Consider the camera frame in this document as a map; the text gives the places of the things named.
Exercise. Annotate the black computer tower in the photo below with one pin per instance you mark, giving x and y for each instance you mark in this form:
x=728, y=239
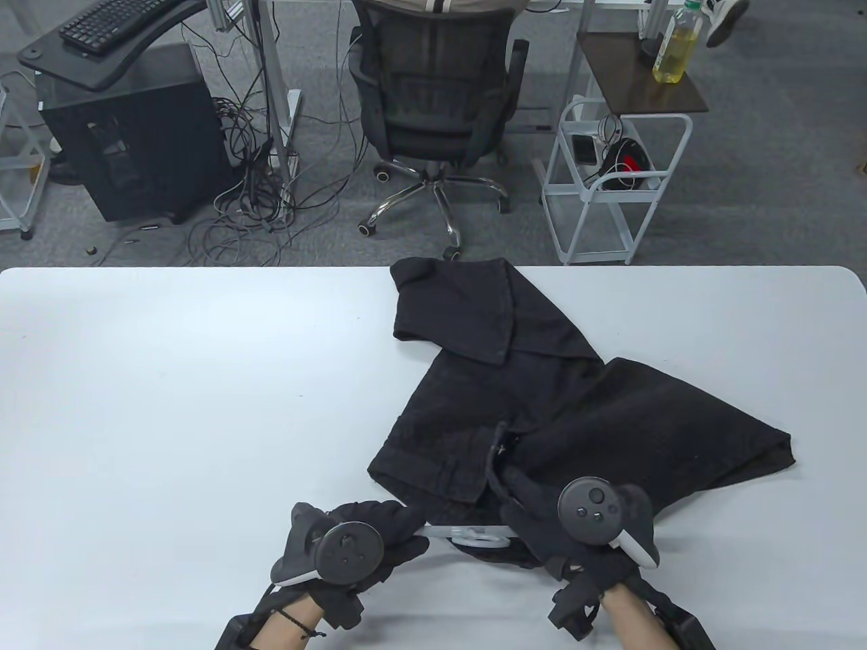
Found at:
x=135, y=149

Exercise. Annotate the black keyboard tray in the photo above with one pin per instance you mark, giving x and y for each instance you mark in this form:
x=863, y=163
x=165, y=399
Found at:
x=101, y=71

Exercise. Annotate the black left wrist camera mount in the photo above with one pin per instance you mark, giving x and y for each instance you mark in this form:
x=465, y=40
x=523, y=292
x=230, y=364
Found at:
x=345, y=609

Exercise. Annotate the black right forearm pack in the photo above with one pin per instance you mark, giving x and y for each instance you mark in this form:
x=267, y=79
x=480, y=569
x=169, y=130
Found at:
x=691, y=630

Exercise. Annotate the person's left hand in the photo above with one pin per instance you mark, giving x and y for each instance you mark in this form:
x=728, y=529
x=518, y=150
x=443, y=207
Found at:
x=399, y=531

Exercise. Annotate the white rolling cart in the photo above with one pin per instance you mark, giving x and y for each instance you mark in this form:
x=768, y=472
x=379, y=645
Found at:
x=650, y=116

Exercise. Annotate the white desk frame post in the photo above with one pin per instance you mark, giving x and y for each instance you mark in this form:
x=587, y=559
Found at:
x=271, y=68

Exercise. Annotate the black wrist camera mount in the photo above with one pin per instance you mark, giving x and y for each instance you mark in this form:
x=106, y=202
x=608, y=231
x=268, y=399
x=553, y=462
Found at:
x=572, y=606
x=345, y=609

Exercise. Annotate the person's right hand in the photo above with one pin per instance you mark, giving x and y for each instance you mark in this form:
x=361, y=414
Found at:
x=535, y=514

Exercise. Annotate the brown side table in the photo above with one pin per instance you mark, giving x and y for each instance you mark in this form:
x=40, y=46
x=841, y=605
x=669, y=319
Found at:
x=630, y=81

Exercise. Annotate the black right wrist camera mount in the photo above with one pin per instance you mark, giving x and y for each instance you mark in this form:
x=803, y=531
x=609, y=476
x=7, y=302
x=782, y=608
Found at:
x=572, y=606

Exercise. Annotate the grey plastic hanger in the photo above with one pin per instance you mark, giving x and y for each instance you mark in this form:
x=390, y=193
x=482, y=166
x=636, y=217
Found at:
x=440, y=531

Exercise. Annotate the black left forearm pack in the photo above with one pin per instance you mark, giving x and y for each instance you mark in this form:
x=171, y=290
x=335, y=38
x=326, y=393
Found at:
x=234, y=636

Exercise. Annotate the yellow liquid bottle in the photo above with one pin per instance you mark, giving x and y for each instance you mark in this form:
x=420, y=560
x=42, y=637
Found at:
x=674, y=54

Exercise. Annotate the person's left forearm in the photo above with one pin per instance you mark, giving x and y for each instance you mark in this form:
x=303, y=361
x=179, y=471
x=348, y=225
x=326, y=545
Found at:
x=284, y=630

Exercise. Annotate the person's right forearm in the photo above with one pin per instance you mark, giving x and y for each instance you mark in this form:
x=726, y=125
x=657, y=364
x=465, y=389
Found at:
x=637, y=616

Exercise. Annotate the black red device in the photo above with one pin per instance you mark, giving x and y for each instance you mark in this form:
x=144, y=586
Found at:
x=626, y=162

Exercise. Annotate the black keyboard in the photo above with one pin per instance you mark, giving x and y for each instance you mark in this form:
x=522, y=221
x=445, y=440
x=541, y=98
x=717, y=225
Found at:
x=108, y=24

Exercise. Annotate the black phone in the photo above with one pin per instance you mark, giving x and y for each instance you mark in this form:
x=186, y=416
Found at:
x=584, y=147

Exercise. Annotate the black trousers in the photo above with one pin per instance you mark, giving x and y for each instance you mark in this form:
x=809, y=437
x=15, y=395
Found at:
x=542, y=406

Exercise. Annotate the black mesh office chair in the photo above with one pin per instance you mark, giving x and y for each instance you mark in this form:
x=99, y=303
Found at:
x=433, y=81

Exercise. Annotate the white power strip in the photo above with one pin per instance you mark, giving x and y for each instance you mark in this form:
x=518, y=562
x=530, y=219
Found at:
x=291, y=169

